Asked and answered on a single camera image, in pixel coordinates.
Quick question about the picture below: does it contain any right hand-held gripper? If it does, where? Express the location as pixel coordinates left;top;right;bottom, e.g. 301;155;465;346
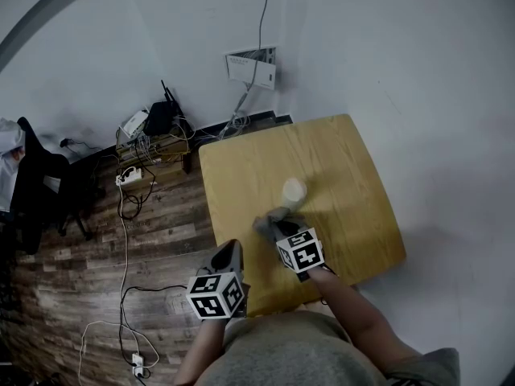
274;220;326;283

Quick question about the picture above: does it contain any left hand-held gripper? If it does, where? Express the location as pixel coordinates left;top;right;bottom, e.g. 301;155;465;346
185;238;251;322

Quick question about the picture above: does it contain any grey cloth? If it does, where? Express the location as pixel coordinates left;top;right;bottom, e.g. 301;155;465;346
252;206;307;245

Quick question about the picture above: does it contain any white drink container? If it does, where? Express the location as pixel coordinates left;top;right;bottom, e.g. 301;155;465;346
281;177;309;213

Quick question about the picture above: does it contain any person's right forearm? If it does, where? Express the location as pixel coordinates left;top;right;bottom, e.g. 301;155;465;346
307;265;424;374

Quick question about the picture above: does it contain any person's left forearm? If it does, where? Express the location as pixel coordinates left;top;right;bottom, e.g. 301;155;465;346
173;316;227;386

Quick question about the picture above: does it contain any person's grey shirt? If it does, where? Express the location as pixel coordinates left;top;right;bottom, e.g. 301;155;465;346
192;309;462;386

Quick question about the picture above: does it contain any low wooden shelf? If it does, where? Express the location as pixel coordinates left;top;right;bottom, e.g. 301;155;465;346
115;129;193;175

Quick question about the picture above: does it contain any black router with antennas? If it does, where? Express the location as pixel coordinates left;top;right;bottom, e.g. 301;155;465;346
142;79;187;138

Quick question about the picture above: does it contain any white network device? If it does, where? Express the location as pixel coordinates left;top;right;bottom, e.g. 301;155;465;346
119;109;150;139

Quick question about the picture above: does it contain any black office chair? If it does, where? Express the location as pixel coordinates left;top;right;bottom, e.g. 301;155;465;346
10;116;106;256

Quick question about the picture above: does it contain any black floor cable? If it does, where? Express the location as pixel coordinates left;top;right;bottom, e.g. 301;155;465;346
119;284;189;381

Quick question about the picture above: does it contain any long white cable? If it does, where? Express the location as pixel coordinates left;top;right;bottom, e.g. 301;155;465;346
76;183;161;386

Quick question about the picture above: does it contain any bundle of grey cables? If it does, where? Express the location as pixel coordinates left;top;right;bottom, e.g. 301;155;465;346
200;110;253;142

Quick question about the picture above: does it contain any white wall network box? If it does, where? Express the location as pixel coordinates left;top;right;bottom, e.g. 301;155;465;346
224;45;278;91

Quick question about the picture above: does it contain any grey wall cable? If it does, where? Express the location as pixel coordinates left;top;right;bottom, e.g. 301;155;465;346
240;0;272;112

